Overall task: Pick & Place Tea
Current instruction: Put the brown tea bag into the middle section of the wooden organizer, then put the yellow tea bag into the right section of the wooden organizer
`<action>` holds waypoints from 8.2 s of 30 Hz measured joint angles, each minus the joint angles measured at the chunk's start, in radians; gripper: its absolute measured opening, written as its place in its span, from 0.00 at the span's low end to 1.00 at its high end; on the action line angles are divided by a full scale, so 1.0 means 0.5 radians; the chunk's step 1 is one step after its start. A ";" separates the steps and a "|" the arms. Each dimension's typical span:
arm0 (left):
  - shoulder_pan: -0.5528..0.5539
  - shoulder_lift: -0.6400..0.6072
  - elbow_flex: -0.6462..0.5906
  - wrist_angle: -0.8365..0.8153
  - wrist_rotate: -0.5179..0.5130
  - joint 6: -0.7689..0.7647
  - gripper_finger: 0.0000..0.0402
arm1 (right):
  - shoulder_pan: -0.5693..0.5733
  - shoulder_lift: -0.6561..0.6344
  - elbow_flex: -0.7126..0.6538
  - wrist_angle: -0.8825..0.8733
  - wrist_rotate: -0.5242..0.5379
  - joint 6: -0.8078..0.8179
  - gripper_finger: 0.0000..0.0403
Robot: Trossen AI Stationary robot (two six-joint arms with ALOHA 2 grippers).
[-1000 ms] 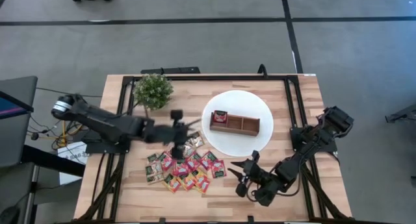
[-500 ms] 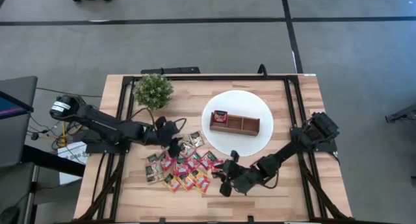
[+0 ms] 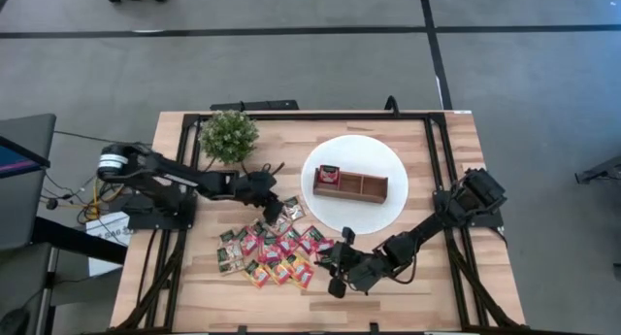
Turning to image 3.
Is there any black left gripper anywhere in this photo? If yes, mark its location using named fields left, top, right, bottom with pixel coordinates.
left=236, top=168, right=286, bottom=226

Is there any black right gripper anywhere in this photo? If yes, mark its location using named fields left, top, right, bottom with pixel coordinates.
left=315, top=226, right=387, bottom=299

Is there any red strawberry tea packet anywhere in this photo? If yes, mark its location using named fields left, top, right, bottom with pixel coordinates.
left=317, top=164, right=342, bottom=186
left=236, top=227, right=261, bottom=257
left=314, top=237, right=337, bottom=259
left=297, top=224, right=325, bottom=256
left=276, top=230, right=302, bottom=256
left=258, top=236, right=285, bottom=265

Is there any wooden tea organizer box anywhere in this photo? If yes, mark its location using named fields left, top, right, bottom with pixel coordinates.
left=311, top=163, right=390, bottom=206

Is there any white round woven placemat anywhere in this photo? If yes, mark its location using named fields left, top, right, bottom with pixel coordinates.
left=300, top=134, right=410, bottom=236

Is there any green potted plant black pot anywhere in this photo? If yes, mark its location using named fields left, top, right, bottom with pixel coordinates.
left=198, top=109, right=261, bottom=167

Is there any black hook clamp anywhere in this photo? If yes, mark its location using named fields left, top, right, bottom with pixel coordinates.
left=383, top=94, right=403, bottom=117

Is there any white printed cardboard box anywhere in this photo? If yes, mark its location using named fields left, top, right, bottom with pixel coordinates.
left=85, top=210, right=133, bottom=278

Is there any black desk beam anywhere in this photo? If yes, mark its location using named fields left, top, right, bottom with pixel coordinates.
left=31, top=217, right=129, bottom=266

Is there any black monitor blue screen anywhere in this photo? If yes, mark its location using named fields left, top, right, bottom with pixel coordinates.
left=0, top=134, right=52, bottom=181

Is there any black furniture leg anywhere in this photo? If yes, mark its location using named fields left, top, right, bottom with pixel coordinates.
left=573, top=153, right=621, bottom=185

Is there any black flat bar bracket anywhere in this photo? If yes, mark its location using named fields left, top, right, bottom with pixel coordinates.
left=209, top=99, right=301, bottom=113

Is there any black aluminium table frame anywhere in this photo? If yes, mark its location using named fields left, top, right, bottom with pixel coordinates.
left=112, top=111, right=529, bottom=335

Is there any yellow cable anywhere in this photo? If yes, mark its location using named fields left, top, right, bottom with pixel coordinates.
left=89, top=178, right=125, bottom=220

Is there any black floor cable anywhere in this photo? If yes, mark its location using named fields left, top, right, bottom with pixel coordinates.
left=52, top=129, right=115, bottom=146

